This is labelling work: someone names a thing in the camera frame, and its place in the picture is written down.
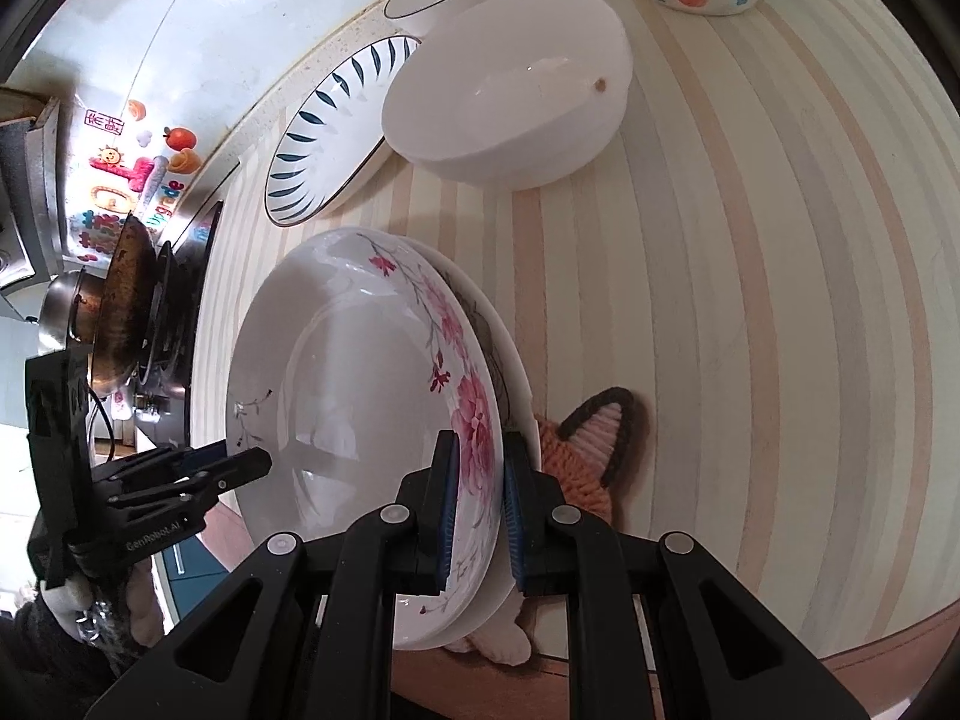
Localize cat-shaped knitted mat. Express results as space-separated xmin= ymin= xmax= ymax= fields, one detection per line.
xmin=442 ymin=388 xmax=638 ymax=665

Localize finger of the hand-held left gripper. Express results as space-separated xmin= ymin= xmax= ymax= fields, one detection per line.
xmin=91 ymin=440 xmax=230 ymax=497
xmin=103 ymin=447 xmax=275 ymax=524

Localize colourful wall stickers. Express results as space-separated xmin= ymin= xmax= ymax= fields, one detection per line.
xmin=71 ymin=97 xmax=200 ymax=263

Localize steel steamer pot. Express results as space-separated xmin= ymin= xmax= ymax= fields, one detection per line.
xmin=37 ymin=274 xmax=106 ymax=352

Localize black range hood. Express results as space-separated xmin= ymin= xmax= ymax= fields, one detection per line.
xmin=0 ymin=86 xmax=68 ymax=293

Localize person's left hand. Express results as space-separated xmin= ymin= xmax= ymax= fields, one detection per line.
xmin=124 ymin=559 xmax=170 ymax=650

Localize white plate grey print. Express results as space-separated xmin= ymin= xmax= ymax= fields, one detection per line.
xmin=405 ymin=236 xmax=542 ymax=647

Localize white plate blue leaf pattern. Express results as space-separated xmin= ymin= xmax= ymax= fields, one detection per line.
xmin=264 ymin=35 xmax=422 ymax=227

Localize person's left forearm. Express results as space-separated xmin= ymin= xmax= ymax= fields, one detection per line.
xmin=0 ymin=577 xmax=132 ymax=720

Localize blue kitchen cabinet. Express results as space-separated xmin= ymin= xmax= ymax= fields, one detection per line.
xmin=154 ymin=525 xmax=230 ymax=631

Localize large plain white bowl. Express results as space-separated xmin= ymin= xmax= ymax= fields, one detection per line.
xmin=381 ymin=0 xmax=631 ymax=192

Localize black gas stove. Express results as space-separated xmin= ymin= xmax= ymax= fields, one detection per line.
xmin=135 ymin=199 xmax=226 ymax=451

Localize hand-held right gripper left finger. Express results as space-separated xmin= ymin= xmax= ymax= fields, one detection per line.
xmin=82 ymin=431 xmax=460 ymax=720

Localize black wok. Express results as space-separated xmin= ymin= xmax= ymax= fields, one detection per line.
xmin=90 ymin=214 xmax=160 ymax=398

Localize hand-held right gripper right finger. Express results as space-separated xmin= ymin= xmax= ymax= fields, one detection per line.
xmin=502 ymin=431 xmax=890 ymax=720

